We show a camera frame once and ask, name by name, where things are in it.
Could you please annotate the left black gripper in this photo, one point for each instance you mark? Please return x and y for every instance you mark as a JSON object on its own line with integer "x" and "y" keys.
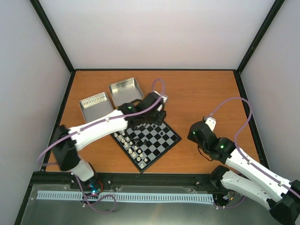
{"x": 158, "y": 121}

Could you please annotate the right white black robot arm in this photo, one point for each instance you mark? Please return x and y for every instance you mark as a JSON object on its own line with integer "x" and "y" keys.
{"x": 240, "y": 173}

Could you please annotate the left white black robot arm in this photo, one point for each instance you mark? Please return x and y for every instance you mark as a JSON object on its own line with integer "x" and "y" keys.
{"x": 69, "y": 141}

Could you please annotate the black and silver chessboard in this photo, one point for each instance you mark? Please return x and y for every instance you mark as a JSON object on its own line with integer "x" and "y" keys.
{"x": 150, "y": 143}

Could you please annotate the gold metal tin base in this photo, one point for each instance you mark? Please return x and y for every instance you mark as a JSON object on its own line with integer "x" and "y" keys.
{"x": 125, "y": 91}

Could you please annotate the black aluminium frame rail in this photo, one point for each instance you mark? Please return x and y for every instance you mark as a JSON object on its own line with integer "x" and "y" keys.
{"x": 200, "y": 181}

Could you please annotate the light blue slotted cable duct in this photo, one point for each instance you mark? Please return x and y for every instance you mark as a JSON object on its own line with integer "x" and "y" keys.
{"x": 127, "y": 197}

